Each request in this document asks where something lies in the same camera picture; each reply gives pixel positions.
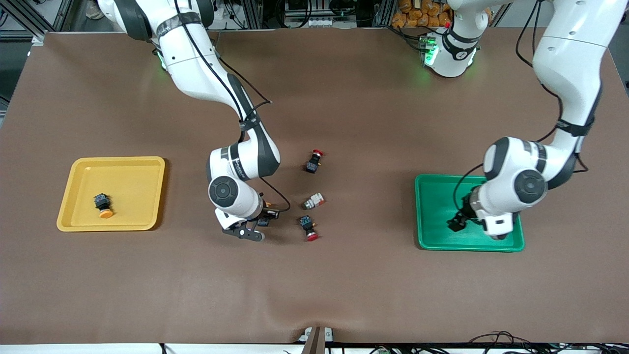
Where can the green plastic tray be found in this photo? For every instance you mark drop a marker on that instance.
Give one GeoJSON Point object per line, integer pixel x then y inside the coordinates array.
{"type": "Point", "coordinates": [442, 241]}

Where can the white power strip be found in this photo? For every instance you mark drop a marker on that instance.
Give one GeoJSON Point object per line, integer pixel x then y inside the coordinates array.
{"type": "Point", "coordinates": [319, 22]}

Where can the red push button black body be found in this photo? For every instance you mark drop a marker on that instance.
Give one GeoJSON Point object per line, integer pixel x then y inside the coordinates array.
{"type": "Point", "coordinates": [312, 164]}
{"type": "Point", "coordinates": [307, 223]}

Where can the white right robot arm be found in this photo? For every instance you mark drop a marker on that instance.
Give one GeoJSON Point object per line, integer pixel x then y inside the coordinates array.
{"type": "Point", "coordinates": [196, 69]}

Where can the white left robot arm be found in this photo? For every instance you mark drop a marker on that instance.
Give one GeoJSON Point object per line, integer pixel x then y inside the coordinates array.
{"type": "Point", "coordinates": [565, 59]}

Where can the orange black push button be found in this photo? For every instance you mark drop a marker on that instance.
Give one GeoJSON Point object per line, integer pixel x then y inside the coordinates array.
{"type": "Point", "coordinates": [101, 201]}

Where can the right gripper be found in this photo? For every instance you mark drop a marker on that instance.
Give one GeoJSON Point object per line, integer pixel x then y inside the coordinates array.
{"type": "Point", "coordinates": [266, 215]}

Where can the white grey push button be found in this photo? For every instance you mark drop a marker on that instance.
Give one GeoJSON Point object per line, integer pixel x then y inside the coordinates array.
{"type": "Point", "coordinates": [314, 201]}

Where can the aluminium frame profile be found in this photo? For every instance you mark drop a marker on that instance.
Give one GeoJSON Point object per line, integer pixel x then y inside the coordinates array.
{"type": "Point", "coordinates": [24, 19]}

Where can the brown table mat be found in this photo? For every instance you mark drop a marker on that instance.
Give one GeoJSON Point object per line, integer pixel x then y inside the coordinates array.
{"type": "Point", "coordinates": [314, 275]}

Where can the orange bag pile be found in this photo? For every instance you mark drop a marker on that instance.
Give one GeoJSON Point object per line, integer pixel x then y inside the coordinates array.
{"type": "Point", "coordinates": [408, 17]}

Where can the yellow plastic tray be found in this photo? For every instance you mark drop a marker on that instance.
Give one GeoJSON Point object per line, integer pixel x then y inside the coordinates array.
{"type": "Point", "coordinates": [132, 187]}

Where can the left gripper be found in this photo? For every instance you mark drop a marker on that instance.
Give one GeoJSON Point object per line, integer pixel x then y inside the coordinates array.
{"type": "Point", "coordinates": [464, 212]}

